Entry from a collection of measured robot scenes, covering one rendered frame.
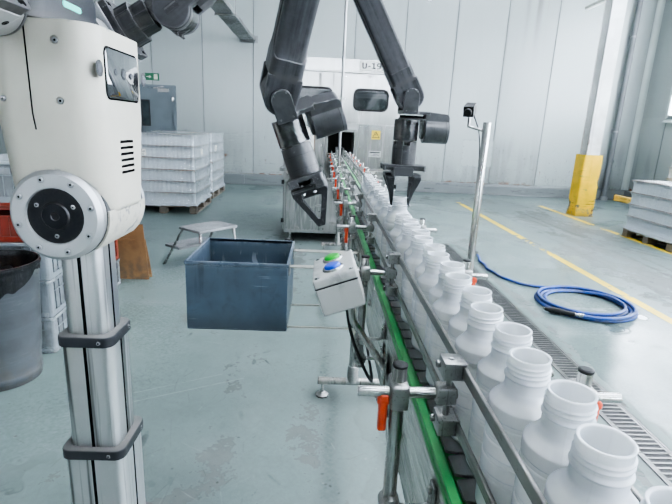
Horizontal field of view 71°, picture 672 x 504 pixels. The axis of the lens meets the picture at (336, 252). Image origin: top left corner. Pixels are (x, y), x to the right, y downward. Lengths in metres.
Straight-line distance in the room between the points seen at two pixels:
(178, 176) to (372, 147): 3.16
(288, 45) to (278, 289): 0.85
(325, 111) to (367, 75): 4.80
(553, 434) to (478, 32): 11.48
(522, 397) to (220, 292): 1.16
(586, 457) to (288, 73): 0.65
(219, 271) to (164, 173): 6.11
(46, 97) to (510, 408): 0.80
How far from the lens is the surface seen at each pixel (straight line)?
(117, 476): 1.20
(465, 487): 0.56
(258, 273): 1.46
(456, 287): 0.66
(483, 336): 0.56
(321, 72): 5.66
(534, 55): 12.15
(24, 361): 2.95
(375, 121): 5.64
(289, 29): 0.80
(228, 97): 11.34
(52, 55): 0.91
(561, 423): 0.42
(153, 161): 7.57
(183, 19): 1.15
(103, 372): 1.08
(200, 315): 1.54
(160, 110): 11.66
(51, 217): 0.95
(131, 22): 1.19
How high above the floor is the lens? 1.35
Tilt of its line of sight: 15 degrees down
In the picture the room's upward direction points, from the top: 3 degrees clockwise
